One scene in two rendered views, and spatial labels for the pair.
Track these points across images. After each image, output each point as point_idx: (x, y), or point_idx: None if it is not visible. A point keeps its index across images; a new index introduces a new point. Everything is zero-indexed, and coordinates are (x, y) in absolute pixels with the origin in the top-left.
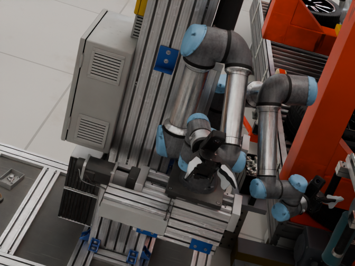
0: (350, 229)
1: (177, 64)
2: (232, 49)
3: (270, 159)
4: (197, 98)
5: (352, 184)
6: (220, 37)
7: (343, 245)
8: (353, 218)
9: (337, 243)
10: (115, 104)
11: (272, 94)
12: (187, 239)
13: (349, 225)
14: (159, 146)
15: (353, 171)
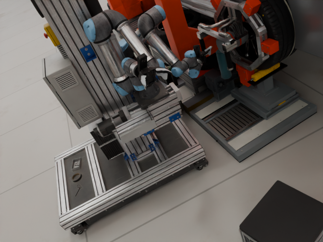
0: (228, 53)
1: (94, 51)
2: (111, 18)
3: (170, 54)
4: (117, 55)
5: (211, 35)
6: (101, 17)
7: (230, 62)
8: (225, 46)
9: (227, 64)
10: (86, 92)
11: (146, 26)
12: (167, 119)
13: (226, 51)
14: (121, 91)
15: (206, 30)
